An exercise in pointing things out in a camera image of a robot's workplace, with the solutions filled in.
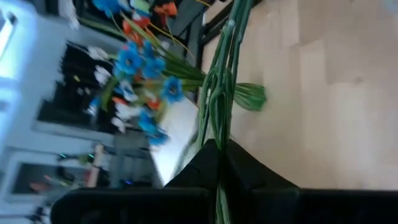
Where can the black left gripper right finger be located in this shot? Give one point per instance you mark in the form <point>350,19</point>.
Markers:
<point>295,207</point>

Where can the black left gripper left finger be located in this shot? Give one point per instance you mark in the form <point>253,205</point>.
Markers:
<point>140,207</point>

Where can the white artificial flower bunch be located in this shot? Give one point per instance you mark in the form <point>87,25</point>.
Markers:
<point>124,110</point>

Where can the green artificial leaf stem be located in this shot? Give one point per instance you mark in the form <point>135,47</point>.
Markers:
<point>222,102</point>

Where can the blue artificial flower bunch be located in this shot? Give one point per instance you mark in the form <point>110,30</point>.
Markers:
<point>129,60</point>

